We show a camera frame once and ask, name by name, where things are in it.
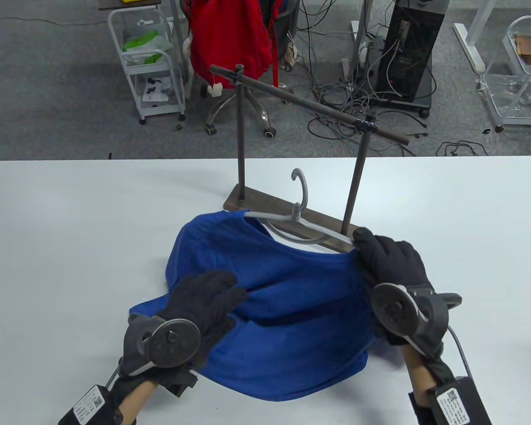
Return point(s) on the person's right hand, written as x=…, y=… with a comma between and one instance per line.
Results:
x=394, y=261

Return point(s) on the person's left hand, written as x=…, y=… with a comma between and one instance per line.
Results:
x=203, y=296

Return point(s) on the blue t-shirt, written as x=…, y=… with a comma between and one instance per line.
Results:
x=283, y=310

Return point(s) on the grey plastic hanger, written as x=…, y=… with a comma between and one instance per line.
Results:
x=297, y=214

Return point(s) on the person's left forearm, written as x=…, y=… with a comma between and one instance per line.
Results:
x=137, y=403

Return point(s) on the person's right forearm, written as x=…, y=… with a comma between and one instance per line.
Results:
x=418, y=372

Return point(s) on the grey right hand controller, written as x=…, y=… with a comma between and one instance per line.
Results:
x=394, y=310

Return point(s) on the grey hand controller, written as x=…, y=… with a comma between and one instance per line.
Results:
x=177, y=341
x=394, y=310

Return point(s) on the grey left hand controller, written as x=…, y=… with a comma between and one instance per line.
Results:
x=177, y=341

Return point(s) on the dark metal hanging rack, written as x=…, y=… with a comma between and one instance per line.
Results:
x=256, y=197

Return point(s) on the black right wrist sensor box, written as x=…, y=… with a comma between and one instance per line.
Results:
x=455, y=403

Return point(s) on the black wrist sensor box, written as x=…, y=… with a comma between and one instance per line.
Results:
x=88, y=405
x=455, y=403

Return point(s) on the black wheeled stand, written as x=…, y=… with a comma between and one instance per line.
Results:
x=409, y=105

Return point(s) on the black left wrist sensor box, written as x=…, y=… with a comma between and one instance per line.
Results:
x=88, y=405

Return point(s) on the white rolling cart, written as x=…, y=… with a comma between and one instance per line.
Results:
x=146, y=68
x=513, y=117

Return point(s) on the office chair with chrome base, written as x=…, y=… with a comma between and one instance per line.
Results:
x=223, y=106

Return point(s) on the small white hanging tag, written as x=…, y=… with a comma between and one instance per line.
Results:
x=215, y=90

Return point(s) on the paper sheets with black parts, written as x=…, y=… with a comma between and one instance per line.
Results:
x=155, y=95

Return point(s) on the black computer tower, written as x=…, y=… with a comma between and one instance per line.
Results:
x=407, y=44

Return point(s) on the grey metal desk leg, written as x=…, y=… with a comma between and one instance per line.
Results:
x=358, y=44

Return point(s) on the white desk leg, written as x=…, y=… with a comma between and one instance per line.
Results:
x=469, y=44

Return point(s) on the green plastic bag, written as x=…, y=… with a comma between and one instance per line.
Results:
x=139, y=44

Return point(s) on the red jacket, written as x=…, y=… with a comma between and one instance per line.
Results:
x=230, y=35

